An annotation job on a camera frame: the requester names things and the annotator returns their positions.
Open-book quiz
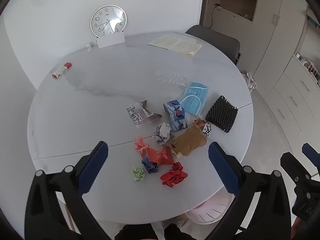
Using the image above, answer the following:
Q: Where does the grey printed wrapper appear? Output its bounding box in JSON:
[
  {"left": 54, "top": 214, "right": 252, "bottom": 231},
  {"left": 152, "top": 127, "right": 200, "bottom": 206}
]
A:
[{"left": 126, "top": 100, "right": 163, "bottom": 125}]

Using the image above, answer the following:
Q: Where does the clear plastic bottle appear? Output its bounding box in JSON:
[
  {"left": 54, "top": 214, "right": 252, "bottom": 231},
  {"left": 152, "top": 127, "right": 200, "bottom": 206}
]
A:
[{"left": 154, "top": 68, "right": 189, "bottom": 87}]

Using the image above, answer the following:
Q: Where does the wire rack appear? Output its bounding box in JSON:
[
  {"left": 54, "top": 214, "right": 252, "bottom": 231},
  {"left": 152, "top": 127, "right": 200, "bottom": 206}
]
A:
[{"left": 305, "top": 59, "right": 320, "bottom": 82}]

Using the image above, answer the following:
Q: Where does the brown cardboard piece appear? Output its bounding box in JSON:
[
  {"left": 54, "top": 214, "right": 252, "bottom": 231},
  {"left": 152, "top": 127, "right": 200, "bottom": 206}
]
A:
[{"left": 170, "top": 118, "right": 208, "bottom": 158}]

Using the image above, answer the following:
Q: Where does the pink plastic basket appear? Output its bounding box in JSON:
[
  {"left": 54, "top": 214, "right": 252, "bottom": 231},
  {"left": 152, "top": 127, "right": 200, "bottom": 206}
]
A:
[{"left": 187, "top": 187, "right": 237, "bottom": 225}]

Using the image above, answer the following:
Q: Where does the black and white snack packet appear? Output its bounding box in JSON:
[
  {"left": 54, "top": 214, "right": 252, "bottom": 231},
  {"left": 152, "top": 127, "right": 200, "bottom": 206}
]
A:
[{"left": 192, "top": 118, "right": 213, "bottom": 138}]

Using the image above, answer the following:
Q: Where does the black ribbed foam block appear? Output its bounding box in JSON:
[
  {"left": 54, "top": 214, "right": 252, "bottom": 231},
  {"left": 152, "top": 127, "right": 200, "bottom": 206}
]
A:
[{"left": 205, "top": 95, "right": 239, "bottom": 133}]

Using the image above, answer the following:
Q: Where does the tall beige cabinet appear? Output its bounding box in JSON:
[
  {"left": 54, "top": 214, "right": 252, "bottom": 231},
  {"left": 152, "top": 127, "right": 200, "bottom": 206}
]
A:
[{"left": 203, "top": 0, "right": 310, "bottom": 98}]

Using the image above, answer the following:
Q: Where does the dark blue crumpled wrapper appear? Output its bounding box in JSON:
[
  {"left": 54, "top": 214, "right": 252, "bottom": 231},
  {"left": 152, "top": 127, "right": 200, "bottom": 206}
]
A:
[{"left": 141, "top": 156, "right": 159, "bottom": 174}]

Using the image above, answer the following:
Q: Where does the white paper card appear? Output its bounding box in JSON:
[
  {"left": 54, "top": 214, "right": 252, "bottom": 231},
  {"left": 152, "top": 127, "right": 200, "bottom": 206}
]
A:
[{"left": 96, "top": 32, "right": 125, "bottom": 49}]

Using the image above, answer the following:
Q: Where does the wooden table leg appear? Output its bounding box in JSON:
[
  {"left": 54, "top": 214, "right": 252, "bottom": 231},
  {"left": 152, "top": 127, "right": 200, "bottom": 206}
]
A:
[{"left": 64, "top": 201, "right": 77, "bottom": 232}]

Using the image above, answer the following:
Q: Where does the dark grey chair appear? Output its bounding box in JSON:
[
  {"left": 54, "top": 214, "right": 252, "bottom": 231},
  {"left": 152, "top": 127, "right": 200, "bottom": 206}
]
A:
[{"left": 185, "top": 24, "right": 242, "bottom": 65}]

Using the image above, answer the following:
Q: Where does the blue printed carton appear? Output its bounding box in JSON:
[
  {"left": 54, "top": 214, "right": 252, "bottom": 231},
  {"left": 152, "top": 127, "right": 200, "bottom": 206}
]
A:
[{"left": 163, "top": 100, "right": 188, "bottom": 132}]

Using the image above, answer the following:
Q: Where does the crumpled grey paper ball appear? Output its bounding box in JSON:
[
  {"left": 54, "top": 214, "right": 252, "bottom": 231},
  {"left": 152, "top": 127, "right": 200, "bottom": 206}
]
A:
[{"left": 152, "top": 122, "right": 175, "bottom": 146}]

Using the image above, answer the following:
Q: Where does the beige drawer unit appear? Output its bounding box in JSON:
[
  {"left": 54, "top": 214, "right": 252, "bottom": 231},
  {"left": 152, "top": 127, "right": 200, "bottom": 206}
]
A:
[{"left": 265, "top": 55, "right": 320, "bottom": 145}]

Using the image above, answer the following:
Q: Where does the red packet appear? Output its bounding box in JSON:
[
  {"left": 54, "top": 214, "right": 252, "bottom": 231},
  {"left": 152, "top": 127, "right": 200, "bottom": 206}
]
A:
[{"left": 145, "top": 146, "right": 174, "bottom": 166}]

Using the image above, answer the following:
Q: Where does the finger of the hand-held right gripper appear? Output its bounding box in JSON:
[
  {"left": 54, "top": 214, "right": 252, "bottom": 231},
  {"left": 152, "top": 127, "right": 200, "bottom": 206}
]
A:
[
  {"left": 302, "top": 142, "right": 320, "bottom": 177},
  {"left": 280, "top": 152, "right": 312, "bottom": 189}
]

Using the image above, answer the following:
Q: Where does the red crumpled paper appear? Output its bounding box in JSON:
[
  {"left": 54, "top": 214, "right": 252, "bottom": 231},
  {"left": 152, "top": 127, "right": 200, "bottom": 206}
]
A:
[{"left": 160, "top": 162, "right": 188, "bottom": 188}]

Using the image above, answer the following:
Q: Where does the white bag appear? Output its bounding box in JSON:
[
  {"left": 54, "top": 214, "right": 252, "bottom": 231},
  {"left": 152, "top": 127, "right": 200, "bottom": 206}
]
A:
[{"left": 242, "top": 71, "right": 258, "bottom": 90}]

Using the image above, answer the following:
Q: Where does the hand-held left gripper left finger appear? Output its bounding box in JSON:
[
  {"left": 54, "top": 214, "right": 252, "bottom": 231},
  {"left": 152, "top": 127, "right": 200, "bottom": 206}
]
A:
[{"left": 24, "top": 141, "right": 110, "bottom": 240}]

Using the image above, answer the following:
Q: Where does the round white wall clock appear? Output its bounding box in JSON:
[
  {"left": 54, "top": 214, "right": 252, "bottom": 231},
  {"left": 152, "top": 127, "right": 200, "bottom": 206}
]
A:
[{"left": 90, "top": 4, "right": 127, "bottom": 37}]

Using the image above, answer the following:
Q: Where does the green crumpled paper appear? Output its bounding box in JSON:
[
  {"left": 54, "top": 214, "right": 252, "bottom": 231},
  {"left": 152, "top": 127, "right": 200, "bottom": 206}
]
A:
[{"left": 132, "top": 167, "right": 146, "bottom": 182}]

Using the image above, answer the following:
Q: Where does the black cable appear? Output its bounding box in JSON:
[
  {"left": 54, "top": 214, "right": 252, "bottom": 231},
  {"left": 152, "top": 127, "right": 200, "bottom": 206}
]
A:
[{"left": 209, "top": 4, "right": 223, "bottom": 29}]

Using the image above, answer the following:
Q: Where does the blue face mask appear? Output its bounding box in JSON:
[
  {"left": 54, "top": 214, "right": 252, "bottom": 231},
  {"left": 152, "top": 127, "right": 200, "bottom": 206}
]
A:
[{"left": 179, "top": 81, "right": 210, "bottom": 117}]

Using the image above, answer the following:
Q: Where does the red and white box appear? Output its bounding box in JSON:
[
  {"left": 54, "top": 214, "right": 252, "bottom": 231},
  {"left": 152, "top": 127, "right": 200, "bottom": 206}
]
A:
[{"left": 52, "top": 62, "right": 73, "bottom": 79}]

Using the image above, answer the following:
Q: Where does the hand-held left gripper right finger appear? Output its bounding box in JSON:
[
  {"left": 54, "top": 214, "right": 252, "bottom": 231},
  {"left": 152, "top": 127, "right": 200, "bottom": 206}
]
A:
[{"left": 207, "top": 142, "right": 299, "bottom": 240}]

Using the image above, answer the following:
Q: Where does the pink wrapper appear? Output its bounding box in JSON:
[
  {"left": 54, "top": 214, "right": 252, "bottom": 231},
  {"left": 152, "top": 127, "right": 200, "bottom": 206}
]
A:
[{"left": 134, "top": 136, "right": 150, "bottom": 158}]

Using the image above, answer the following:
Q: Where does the open paper booklet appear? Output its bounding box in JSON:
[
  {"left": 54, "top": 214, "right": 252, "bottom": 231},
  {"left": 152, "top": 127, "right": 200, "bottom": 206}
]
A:
[{"left": 147, "top": 34, "right": 202, "bottom": 57}]

